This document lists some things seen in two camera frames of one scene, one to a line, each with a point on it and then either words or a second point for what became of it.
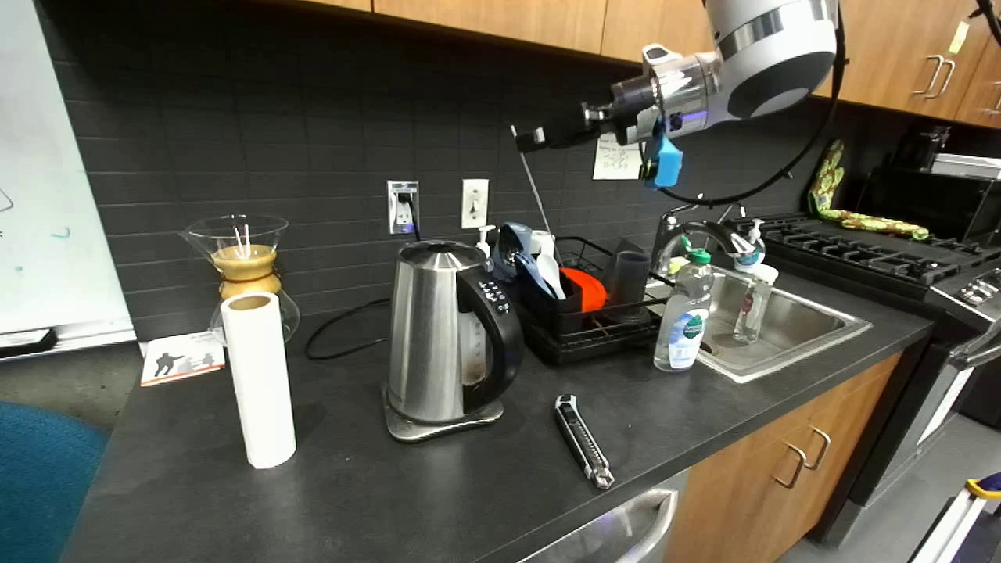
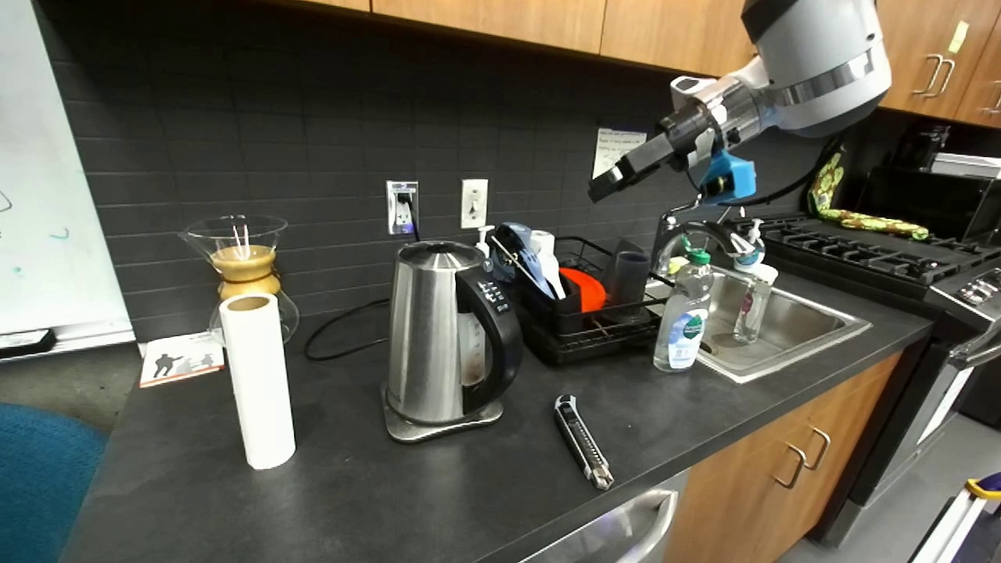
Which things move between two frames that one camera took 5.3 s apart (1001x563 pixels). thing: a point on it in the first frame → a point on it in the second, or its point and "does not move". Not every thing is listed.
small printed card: x=166 y=360 does not move
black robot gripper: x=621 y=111 → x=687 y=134
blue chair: x=49 y=463 does not move
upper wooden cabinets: x=927 y=53 does not move
